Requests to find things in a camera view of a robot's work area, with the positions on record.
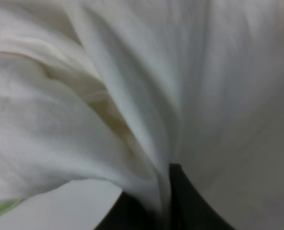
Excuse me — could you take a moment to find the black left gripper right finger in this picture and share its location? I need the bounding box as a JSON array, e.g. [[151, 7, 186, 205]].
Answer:
[[169, 163, 234, 230]]

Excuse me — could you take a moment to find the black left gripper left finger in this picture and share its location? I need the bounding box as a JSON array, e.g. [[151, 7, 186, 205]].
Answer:
[[95, 192, 160, 230]]

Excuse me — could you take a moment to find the white short sleeve shirt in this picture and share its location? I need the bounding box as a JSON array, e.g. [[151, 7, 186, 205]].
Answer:
[[0, 0, 284, 230]]

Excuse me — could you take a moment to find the light green plastic tray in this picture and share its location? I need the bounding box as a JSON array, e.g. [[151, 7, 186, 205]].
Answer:
[[0, 199, 22, 216]]

